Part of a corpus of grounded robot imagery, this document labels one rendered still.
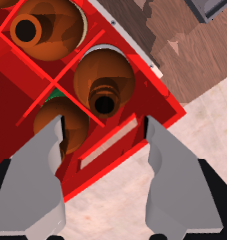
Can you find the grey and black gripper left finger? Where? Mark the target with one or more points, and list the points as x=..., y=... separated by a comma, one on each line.
x=31, y=200

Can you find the red crate with dividers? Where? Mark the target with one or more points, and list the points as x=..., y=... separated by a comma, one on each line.
x=21, y=84

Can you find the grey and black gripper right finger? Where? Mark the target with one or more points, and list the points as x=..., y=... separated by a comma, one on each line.
x=187, y=199

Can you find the grey square tray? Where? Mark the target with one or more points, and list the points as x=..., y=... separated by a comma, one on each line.
x=211, y=9

